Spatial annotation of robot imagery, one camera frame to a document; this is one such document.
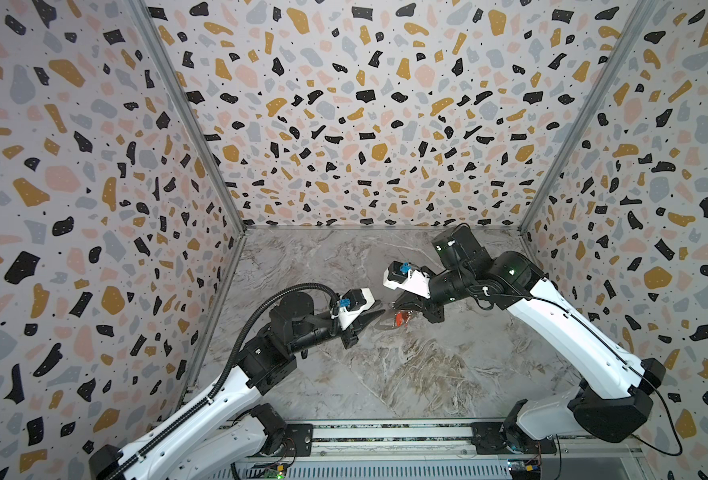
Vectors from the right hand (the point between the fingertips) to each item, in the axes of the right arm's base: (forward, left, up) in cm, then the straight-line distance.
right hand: (393, 299), depth 63 cm
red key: (0, -2, -9) cm, 9 cm away
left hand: (-2, +3, +1) cm, 3 cm away
